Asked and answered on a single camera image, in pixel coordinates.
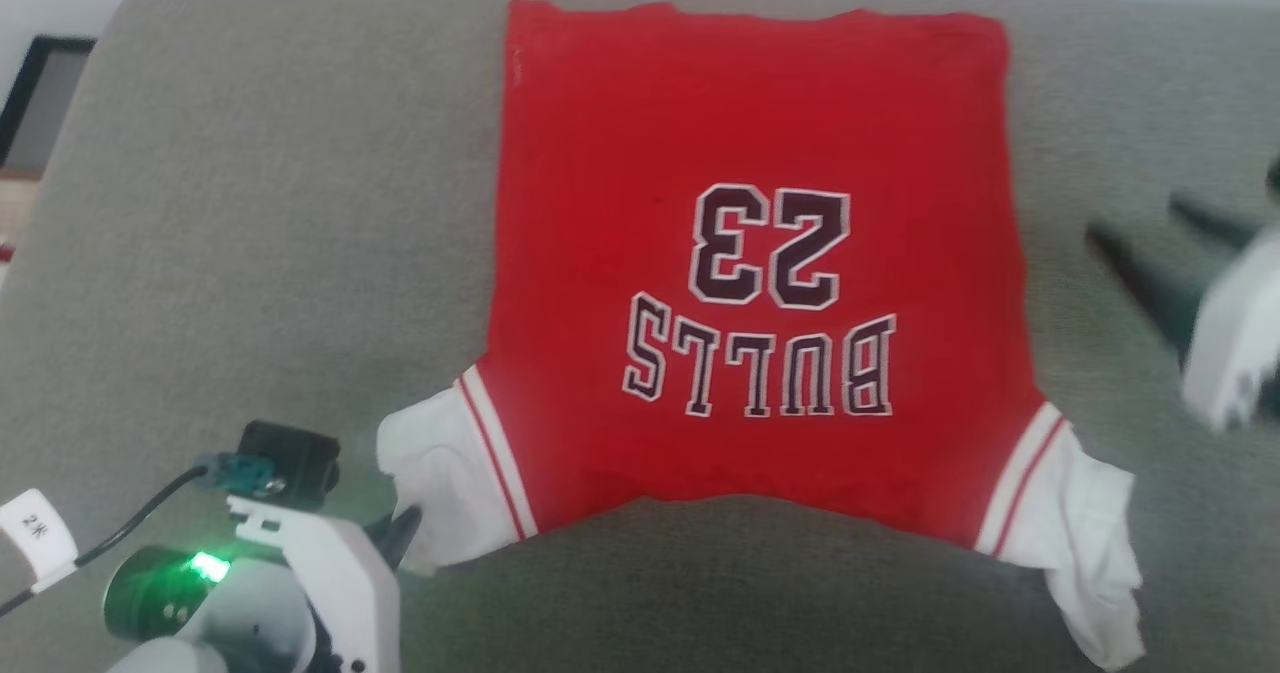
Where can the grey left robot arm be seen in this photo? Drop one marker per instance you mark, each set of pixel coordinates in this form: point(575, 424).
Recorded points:
point(250, 623)

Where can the light wooden board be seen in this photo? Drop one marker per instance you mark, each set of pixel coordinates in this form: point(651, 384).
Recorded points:
point(15, 203)

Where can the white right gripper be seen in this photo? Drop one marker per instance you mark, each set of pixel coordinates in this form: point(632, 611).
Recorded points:
point(1240, 333)

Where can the black picture frame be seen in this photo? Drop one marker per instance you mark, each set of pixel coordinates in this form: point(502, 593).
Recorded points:
point(25, 83)

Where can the red Bulls 23 jersey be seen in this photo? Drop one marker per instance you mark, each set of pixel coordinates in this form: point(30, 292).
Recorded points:
point(750, 133)

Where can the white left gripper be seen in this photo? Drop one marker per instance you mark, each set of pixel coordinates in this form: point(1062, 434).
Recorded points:
point(350, 593)

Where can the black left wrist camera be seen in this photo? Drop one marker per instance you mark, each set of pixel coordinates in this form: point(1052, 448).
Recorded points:
point(295, 458)

